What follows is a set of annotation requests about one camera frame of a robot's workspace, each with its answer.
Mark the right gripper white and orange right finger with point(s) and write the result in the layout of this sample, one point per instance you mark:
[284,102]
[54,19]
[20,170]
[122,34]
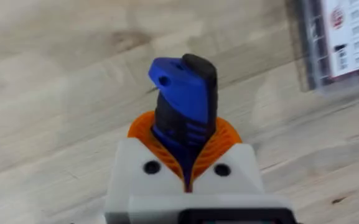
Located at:
[238,168]

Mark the blue electric screwdriver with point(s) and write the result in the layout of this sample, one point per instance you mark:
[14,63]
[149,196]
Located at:
[185,102]

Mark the clear plastic box with label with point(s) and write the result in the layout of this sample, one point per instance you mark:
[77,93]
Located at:
[341,40]

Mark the right gripper white and orange left finger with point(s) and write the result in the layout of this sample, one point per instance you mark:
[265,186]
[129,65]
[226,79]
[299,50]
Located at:
[135,165]

